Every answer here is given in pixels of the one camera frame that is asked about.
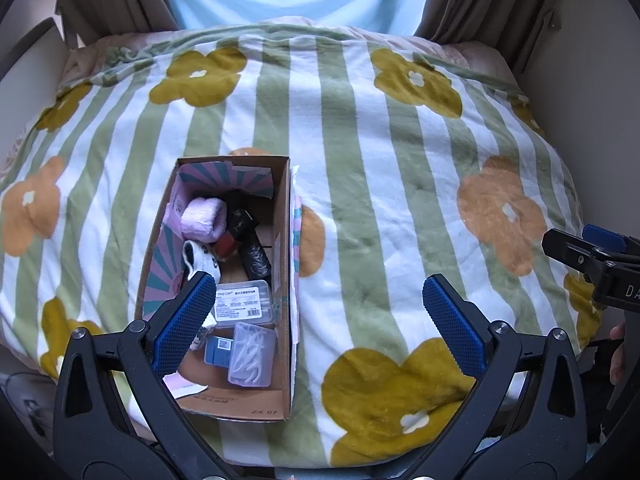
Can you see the clear case of floss picks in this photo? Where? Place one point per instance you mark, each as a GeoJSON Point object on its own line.
{"type": "Point", "coordinates": [252, 355]}

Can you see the pink sock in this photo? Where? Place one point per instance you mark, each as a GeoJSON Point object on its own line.
{"type": "Point", "coordinates": [202, 220]}

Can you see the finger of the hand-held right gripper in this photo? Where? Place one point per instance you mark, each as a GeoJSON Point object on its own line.
{"type": "Point", "coordinates": [605, 237]}
{"type": "Point", "coordinates": [570, 252]}

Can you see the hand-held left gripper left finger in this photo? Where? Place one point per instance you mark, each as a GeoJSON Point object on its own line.
{"type": "Point", "coordinates": [185, 325]}

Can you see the striped floral blanket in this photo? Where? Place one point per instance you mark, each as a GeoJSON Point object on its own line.
{"type": "Point", "coordinates": [380, 185]}

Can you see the brown curtain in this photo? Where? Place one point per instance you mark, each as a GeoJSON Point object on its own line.
{"type": "Point", "coordinates": [490, 5]}
{"type": "Point", "coordinates": [115, 0]}

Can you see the small blue box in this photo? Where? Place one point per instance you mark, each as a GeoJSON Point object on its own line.
{"type": "Point", "coordinates": [219, 351]}

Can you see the person's right hand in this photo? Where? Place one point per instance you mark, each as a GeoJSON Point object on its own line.
{"type": "Point", "coordinates": [618, 355]}

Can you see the labelled clear plastic case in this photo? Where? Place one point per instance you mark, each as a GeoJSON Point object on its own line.
{"type": "Point", "coordinates": [241, 306]}

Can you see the cardboard box with striped lining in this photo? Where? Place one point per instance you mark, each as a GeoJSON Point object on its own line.
{"type": "Point", "coordinates": [280, 260]}

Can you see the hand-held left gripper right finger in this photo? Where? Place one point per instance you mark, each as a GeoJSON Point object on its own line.
{"type": "Point", "coordinates": [455, 330]}

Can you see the red and black lipstick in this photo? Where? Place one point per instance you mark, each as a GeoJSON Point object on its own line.
{"type": "Point", "coordinates": [235, 232]}

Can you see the black plastic roll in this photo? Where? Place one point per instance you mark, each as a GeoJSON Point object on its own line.
{"type": "Point", "coordinates": [256, 260]}

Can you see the white bed frame board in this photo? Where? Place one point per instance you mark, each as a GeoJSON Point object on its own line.
{"type": "Point", "coordinates": [35, 50]}

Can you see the white black-spotted sock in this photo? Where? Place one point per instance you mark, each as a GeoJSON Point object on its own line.
{"type": "Point", "coordinates": [197, 257]}

